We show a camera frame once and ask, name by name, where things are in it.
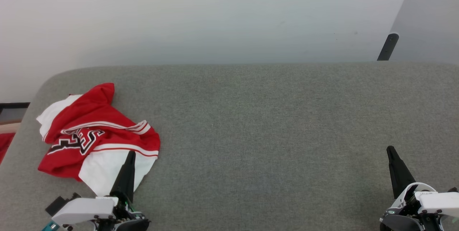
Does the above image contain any black pole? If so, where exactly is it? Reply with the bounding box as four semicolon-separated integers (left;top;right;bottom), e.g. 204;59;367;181
377;33;399;61

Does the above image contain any black framed wooden furniture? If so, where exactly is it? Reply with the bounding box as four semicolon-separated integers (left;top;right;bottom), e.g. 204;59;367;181
0;102;30;135

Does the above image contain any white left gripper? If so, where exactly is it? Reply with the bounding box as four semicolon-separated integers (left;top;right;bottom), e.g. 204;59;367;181
51;150;151;231

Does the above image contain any red cloth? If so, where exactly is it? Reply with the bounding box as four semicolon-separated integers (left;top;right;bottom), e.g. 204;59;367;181
0;133;16;165

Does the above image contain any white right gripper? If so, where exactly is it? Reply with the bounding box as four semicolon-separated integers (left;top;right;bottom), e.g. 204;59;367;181
379;145;459;231

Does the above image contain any red and white jersey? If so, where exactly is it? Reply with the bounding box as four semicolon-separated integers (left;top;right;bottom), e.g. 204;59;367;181
36;82;161;197

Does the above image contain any grey flat panel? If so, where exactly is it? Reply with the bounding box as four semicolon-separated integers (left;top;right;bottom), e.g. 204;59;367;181
389;0;459;65

